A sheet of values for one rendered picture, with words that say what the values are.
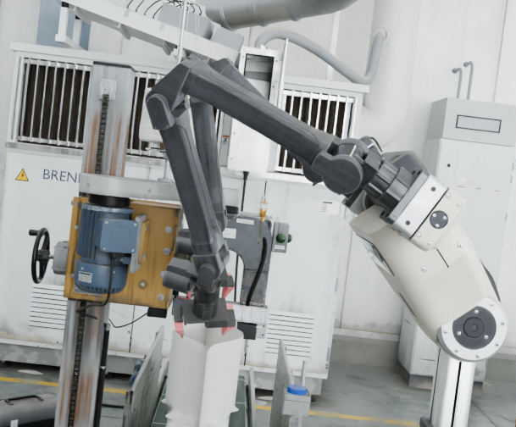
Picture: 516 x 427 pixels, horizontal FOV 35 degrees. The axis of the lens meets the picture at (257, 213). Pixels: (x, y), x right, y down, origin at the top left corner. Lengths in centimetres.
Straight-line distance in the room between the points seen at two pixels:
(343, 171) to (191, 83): 34
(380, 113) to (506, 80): 158
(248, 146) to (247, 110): 315
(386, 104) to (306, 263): 123
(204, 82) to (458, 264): 65
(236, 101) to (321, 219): 372
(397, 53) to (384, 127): 50
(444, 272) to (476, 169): 443
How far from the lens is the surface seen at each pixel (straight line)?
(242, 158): 471
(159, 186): 237
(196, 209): 170
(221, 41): 499
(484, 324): 187
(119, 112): 258
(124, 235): 227
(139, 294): 254
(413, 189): 155
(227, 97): 157
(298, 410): 247
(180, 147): 165
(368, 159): 155
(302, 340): 535
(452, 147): 611
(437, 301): 179
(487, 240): 621
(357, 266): 663
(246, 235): 250
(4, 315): 552
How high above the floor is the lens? 149
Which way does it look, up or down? 3 degrees down
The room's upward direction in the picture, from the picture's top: 7 degrees clockwise
